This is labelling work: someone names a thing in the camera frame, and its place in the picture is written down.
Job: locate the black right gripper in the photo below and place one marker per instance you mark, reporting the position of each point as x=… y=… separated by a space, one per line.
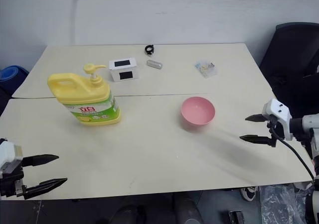
x=274 y=127

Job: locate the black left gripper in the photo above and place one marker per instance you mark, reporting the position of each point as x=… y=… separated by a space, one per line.
x=10 y=181

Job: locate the yellow detergent pump bottle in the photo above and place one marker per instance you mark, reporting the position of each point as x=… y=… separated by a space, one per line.
x=89 y=98

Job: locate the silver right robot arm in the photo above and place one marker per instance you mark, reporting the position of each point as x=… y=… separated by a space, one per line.
x=307 y=127

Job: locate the pink bowl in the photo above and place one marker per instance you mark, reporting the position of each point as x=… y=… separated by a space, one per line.
x=198 y=110

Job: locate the black and white sneaker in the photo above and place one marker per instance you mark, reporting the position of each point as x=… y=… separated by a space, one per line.
x=248 y=192

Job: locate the clear bag of small parts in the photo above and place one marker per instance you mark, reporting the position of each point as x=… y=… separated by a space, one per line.
x=206 y=68

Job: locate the black office chair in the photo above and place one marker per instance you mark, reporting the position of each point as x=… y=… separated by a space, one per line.
x=294 y=59

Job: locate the clear plastic bag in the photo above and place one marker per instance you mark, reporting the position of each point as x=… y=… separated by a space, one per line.
x=281 y=204

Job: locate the small black box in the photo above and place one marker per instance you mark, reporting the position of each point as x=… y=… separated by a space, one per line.
x=235 y=217

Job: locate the blue bucket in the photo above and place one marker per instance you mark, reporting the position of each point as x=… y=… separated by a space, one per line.
x=12 y=76

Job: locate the small silver metal piece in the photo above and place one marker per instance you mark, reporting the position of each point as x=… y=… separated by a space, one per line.
x=154 y=64

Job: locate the white box with black patches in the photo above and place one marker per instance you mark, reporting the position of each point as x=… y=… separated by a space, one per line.
x=123 y=71

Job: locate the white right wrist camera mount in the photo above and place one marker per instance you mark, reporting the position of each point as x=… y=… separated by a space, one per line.
x=277 y=112

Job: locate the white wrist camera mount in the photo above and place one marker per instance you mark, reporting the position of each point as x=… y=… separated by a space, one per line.
x=7 y=154
x=277 y=112

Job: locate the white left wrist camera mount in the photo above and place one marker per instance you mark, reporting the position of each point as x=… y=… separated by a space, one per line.
x=7 y=154

